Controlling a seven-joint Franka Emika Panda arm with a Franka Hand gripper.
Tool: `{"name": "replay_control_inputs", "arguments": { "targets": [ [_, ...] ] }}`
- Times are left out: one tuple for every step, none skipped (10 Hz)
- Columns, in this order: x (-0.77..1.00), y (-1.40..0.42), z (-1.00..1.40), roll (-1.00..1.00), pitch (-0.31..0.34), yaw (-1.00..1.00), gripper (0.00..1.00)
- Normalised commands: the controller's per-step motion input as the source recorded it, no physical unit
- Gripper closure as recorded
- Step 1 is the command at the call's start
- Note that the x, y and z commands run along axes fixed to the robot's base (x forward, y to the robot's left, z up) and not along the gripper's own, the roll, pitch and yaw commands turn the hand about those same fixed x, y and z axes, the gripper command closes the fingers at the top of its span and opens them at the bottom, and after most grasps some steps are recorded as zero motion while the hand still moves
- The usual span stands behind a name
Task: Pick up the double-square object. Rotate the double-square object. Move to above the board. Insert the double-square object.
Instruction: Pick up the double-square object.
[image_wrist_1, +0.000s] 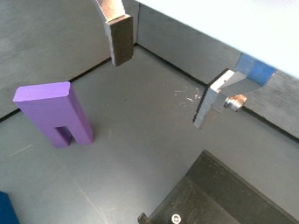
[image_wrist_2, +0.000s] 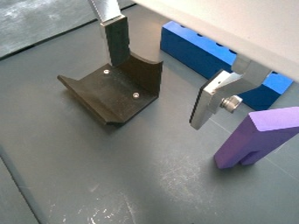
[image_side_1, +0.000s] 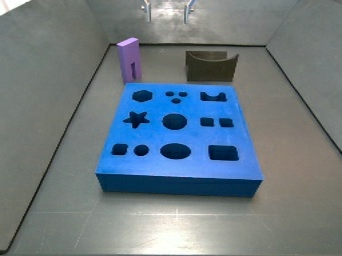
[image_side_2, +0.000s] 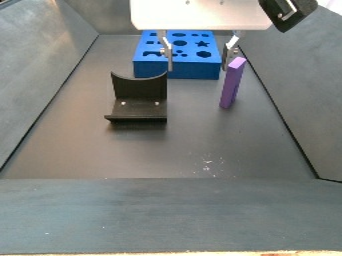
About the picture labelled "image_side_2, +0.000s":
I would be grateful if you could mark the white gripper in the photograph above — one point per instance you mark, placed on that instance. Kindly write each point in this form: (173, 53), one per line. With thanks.
(197, 15)

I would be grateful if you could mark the purple double-square block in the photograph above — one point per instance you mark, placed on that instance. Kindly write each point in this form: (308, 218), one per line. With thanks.
(231, 82)

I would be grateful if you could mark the blue foam shape board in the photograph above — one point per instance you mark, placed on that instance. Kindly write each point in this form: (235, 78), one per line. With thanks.
(195, 55)

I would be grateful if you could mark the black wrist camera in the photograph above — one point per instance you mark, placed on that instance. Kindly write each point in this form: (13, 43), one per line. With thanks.
(287, 12)

